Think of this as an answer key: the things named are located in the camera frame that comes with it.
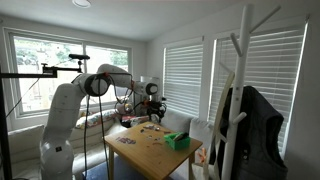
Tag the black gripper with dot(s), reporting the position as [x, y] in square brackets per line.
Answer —
[156, 108]

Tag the silver metal spoon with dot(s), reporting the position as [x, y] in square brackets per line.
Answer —
[151, 127]

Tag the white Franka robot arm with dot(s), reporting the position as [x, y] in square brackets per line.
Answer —
[63, 106]

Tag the red pink box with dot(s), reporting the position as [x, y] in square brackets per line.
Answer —
[135, 118]

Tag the green plastic storage box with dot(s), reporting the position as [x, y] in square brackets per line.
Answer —
[182, 142]

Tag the narrow white window blind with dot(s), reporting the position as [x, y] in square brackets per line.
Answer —
[183, 78]

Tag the snowman striped hat sticker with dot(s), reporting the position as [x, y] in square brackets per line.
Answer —
[126, 140]

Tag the wooden table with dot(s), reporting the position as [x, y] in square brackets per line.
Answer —
[150, 153]

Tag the floral patterned cushion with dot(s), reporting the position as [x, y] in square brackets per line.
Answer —
[96, 118]

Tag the cream curved wooden slat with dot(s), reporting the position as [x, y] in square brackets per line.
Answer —
[218, 123]

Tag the orange patterned fabric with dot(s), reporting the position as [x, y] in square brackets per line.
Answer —
[201, 155]

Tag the blue rug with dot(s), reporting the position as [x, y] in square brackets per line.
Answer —
[128, 170]

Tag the white wooden coat rack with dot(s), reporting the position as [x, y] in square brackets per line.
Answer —
[237, 93]

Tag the dark quilted vest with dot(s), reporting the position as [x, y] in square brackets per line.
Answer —
[258, 136]

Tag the wide white window blind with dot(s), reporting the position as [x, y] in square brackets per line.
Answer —
[266, 76]

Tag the round ceiling light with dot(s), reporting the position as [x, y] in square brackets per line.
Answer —
[81, 3]

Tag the white sofa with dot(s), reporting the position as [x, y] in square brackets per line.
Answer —
[23, 143]

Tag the black boom stand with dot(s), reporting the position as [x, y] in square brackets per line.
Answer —
[20, 74]

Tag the black camera on boom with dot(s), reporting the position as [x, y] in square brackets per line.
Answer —
[79, 56]

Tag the white window frame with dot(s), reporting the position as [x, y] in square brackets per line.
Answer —
[83, 43]

